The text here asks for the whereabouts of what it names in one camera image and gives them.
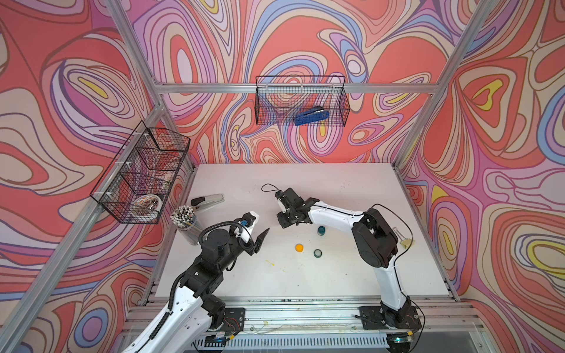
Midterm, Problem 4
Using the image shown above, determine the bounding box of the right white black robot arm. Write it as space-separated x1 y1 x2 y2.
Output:
275 188 411 325

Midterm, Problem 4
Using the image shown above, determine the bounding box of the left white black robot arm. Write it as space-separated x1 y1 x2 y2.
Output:
123 212 269 352

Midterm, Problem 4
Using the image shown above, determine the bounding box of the grey stapler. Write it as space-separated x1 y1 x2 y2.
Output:
190 194 225 210

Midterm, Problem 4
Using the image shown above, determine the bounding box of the cup of pencils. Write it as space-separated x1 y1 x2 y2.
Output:
170 205 203 246

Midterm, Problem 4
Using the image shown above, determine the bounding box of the blue stapler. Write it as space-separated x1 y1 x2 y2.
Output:
294 106 330 126

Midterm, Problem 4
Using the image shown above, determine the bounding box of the gold binder clip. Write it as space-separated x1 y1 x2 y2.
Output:
393 227 413 249

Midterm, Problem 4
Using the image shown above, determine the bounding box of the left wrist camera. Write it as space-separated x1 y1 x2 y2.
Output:
235 211 259 244

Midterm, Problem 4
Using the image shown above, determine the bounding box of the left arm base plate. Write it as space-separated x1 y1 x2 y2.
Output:
208 307 246 332

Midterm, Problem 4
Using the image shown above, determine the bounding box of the back black wire basket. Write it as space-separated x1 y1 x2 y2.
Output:
255 74 350 126

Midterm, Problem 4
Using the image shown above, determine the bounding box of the black wire basket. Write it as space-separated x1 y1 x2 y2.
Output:
90 122 191 224
255 74 350 126

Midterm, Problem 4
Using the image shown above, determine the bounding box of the left black wire basket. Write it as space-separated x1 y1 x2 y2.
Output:
90 122 191 224

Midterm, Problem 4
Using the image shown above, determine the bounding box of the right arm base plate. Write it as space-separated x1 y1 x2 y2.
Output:
355 306 422 332

